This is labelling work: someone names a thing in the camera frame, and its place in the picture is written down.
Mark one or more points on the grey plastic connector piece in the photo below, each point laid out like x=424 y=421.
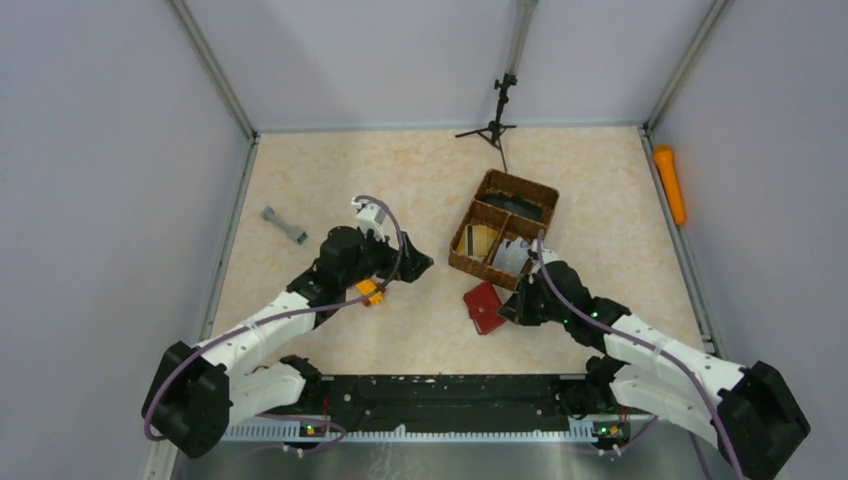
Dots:
x=295 y=233

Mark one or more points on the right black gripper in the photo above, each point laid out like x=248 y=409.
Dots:
x=516 y=309

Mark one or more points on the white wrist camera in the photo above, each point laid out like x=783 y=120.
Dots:
x=369 y=219
x=540 y=254

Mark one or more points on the brown wicker divided basket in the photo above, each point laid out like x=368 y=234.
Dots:
x=509 y=225

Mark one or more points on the black mini tripod stand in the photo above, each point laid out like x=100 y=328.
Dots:
x=492 y=133

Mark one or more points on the white perforated cable duct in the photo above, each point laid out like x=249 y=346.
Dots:
x=265 y=430

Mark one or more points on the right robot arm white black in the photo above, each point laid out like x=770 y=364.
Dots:
x=748 y=414

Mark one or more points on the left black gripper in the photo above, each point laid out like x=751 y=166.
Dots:
x=407 y=264

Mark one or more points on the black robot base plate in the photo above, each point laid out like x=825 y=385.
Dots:
x=454 y=403

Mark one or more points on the yellow toy block car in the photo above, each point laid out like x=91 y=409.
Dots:
x=370 y=291

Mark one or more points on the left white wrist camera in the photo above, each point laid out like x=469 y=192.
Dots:
x=369 y=219

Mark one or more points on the gold card in basket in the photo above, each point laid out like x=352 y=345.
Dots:
x=476 y=241

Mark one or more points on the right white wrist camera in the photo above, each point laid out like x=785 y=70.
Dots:
x=540 y=254

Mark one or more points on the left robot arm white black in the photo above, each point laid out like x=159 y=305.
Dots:
x=199 y=391

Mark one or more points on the silver cards in basket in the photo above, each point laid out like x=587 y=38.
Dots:
x=511 y=256

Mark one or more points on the orange flashlight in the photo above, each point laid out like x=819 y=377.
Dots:
x=664 y=161

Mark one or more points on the black item in basket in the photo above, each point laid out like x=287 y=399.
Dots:
x=514 y=204

